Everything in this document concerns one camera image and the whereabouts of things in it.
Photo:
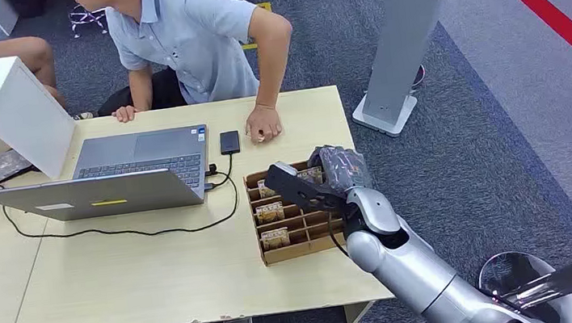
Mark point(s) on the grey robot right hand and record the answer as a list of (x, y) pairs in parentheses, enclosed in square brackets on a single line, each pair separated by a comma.
[(343, 167)]

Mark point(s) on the person's left hand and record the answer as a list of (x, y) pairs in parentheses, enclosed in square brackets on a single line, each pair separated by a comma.
[(263, 125)]

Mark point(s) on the person's right hand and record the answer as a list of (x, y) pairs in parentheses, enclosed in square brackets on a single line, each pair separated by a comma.
[(124, 113)]

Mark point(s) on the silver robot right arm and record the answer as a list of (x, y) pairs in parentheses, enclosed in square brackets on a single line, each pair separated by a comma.
[(411, 270)]

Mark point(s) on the brown hotel card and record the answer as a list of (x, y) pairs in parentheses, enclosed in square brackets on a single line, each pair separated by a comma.
[(266, 190), (270, 213), (275, 239), (312, 175)]

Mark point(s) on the cardboard card organizer box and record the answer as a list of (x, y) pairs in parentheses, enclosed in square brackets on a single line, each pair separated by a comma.
[(303, 239)]

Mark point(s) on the black external drive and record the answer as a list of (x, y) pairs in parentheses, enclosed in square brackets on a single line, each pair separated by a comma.
[(229, 142)]

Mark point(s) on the grey laptop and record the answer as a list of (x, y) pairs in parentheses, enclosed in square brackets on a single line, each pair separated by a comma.
[(122, 192)]

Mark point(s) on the round red black base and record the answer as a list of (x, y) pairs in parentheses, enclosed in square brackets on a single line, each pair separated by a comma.
[(419, 75)]

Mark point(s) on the grey kiosk pillar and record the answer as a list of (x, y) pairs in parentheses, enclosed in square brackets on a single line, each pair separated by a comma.
[(401, 39)]

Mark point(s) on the wooden table leg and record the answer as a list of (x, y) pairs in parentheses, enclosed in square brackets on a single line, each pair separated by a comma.
[(357, 313)]

